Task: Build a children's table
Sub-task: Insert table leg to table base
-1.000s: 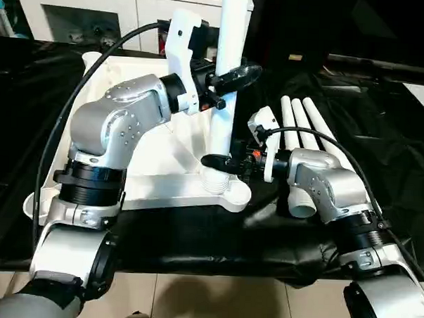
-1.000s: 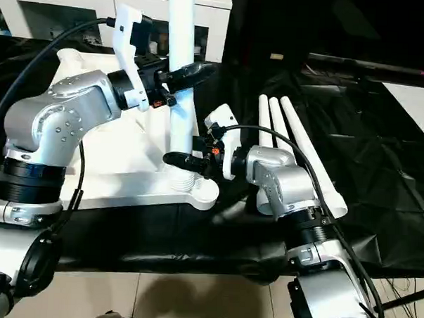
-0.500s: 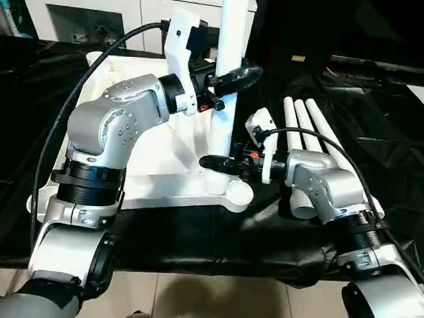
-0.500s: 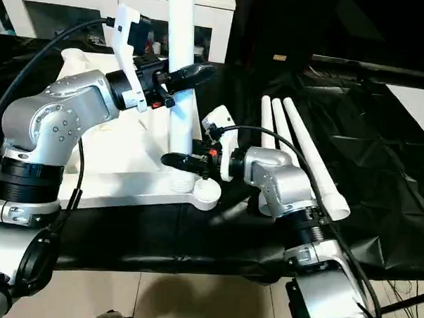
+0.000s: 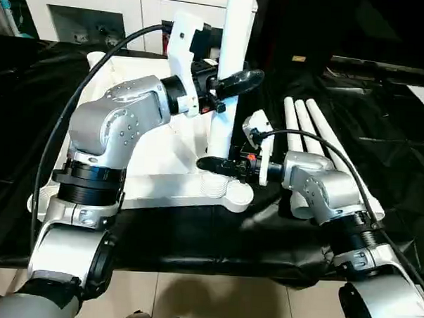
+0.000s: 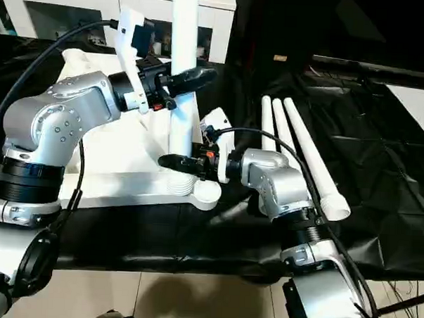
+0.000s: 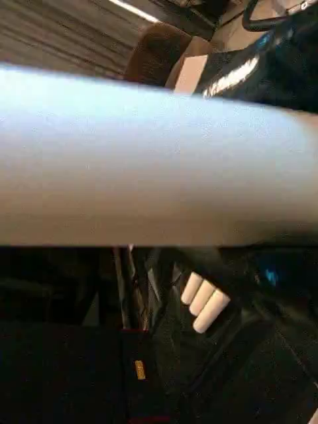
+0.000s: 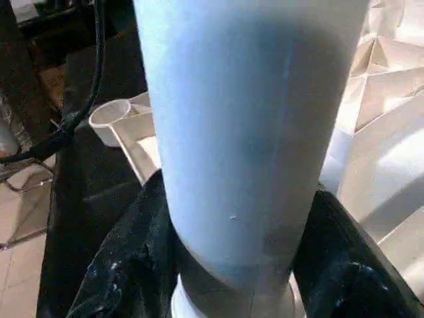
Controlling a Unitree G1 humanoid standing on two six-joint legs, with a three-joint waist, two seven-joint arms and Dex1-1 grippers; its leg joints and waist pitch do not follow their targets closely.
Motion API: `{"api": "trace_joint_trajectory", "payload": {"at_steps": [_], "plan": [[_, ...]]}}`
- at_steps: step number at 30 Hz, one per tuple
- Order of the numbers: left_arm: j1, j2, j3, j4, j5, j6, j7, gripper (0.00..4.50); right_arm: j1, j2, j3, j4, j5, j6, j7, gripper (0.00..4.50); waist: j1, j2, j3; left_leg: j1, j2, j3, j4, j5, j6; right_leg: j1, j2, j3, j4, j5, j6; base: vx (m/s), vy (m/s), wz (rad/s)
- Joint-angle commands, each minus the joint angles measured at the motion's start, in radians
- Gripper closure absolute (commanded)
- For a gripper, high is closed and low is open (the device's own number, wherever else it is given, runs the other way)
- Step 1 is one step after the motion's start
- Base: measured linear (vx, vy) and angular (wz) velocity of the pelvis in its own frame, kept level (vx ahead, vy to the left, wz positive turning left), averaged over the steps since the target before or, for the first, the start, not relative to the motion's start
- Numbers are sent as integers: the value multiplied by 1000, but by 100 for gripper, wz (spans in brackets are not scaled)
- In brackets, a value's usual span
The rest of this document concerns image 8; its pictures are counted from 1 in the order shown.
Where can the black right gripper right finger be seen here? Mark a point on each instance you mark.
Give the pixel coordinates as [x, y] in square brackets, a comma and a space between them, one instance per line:
[341, 275]

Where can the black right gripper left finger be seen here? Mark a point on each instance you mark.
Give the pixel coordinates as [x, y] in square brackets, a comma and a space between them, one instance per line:
[132, 258]

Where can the white plastic table top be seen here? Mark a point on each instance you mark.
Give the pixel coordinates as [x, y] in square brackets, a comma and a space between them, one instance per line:
[381, 165]

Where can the white plastic table leg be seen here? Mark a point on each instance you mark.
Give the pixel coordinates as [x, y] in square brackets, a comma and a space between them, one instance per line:
[248, 132]

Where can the black glossy mat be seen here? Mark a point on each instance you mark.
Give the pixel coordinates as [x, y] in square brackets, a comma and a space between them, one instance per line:
[83, 205]

